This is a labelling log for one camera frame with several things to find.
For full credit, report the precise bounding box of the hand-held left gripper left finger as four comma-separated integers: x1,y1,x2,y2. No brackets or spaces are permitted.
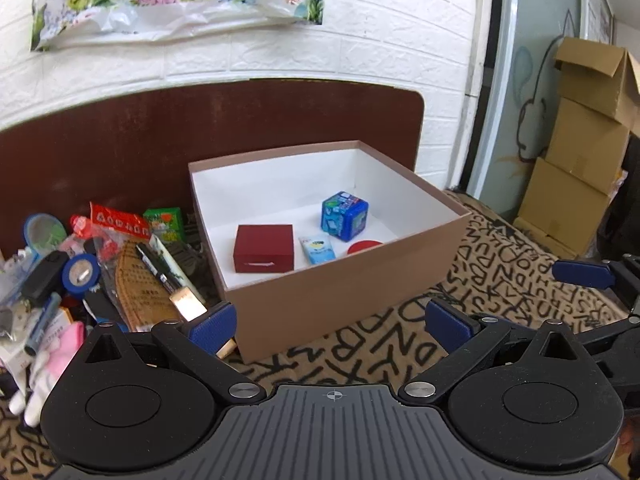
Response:
80,301,267,406

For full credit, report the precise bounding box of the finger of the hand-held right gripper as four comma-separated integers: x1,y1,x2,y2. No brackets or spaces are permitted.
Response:
552,257,640,311
570,316,640,397

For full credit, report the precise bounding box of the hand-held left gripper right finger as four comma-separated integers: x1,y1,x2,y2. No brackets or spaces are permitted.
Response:
396,297,593,407

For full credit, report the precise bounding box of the brown box with white interior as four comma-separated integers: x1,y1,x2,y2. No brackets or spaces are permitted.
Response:
188,140,472,363

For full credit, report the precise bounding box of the blue cube-shaped container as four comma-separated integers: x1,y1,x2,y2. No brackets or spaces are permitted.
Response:
320,191,369,242

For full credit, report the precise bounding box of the white stick with copper end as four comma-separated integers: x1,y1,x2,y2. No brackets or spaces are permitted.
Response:
149,236,207,322

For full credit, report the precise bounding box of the closed brown cardboard carton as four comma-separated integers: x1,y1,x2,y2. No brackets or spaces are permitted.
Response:
547,97,632,196
520,157,615,257

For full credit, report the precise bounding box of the black marker pen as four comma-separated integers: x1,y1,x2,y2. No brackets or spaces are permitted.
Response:
135,243,183,296

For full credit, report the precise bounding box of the letter-patterned blanket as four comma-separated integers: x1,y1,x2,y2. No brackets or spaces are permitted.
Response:
0,191,640,480

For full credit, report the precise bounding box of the dark red square box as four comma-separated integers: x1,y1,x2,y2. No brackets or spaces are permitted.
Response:
233,224,295,274

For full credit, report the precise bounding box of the green printed packet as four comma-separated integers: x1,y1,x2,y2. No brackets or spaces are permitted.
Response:
143,206,185,246

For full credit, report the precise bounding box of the small blue tissue packet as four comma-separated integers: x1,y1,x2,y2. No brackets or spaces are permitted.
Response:
298,236,337,265

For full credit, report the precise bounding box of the red snack packet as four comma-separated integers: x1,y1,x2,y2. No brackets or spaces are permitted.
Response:
70,201,152,301

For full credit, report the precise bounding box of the blue tape roll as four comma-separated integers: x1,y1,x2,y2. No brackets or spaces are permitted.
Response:
62,254,102,296

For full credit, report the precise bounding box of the pink and white glove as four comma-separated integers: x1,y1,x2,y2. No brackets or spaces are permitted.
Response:
9,321,86,426

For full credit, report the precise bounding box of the blue pen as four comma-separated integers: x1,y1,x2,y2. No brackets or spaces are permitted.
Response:
24,294,62,357

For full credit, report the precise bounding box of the black plastic case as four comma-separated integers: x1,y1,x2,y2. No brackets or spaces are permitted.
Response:
20,251,71,306

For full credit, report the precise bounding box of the open brown cardboard carton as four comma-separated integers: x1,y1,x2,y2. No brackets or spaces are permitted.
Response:
552,36,640,135

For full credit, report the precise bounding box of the dark brown wooden headboard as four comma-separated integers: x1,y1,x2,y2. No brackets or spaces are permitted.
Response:
0,79,426,261

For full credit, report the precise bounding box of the white door frame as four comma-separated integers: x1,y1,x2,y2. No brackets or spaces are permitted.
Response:
465,0,518,198

